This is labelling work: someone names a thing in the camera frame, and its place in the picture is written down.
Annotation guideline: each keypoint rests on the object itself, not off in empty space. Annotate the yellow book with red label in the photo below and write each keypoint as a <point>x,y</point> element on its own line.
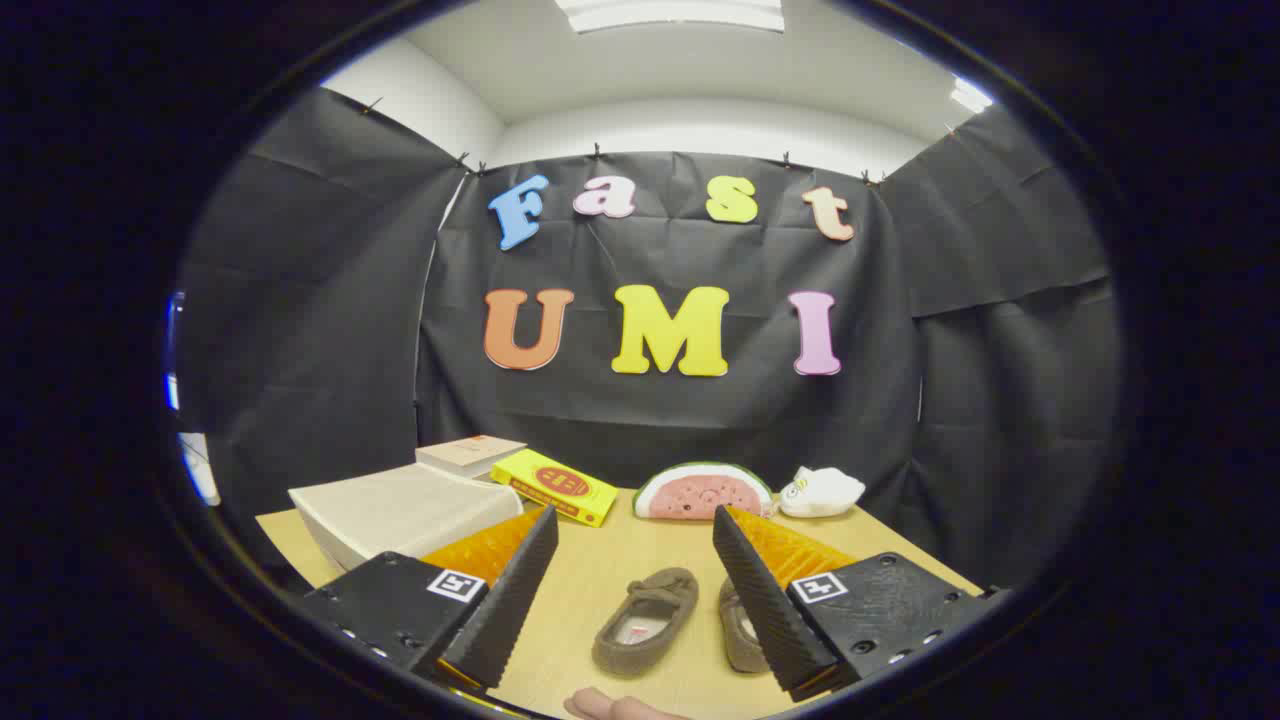
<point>560,482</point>

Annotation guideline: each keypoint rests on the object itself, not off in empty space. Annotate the white plush toy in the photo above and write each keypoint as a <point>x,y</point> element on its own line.
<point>825,492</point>

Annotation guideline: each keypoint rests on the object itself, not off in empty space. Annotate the brown felt shoe with bow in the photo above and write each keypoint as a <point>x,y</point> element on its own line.
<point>738,655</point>
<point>665,592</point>

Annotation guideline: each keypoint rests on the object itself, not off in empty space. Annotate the cream fabric storage box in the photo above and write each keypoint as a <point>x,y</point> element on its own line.
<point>400,510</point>

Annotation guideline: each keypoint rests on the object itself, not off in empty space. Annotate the long ceiling light panel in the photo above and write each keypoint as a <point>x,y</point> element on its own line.
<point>670,15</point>

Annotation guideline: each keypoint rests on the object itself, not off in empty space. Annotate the watermelon slice plush toy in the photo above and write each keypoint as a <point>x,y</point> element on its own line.
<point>700,495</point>

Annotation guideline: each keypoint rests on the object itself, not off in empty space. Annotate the small ceiling light panel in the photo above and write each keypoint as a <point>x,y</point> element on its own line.
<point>970,97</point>

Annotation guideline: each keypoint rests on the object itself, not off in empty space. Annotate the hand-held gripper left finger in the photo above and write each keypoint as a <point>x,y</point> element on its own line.
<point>510,610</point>

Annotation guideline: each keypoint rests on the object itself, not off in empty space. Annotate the beige paperback book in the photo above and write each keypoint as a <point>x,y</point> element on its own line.
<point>468,452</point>

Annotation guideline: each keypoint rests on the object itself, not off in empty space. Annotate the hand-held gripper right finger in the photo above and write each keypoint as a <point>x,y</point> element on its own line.
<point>765,610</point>

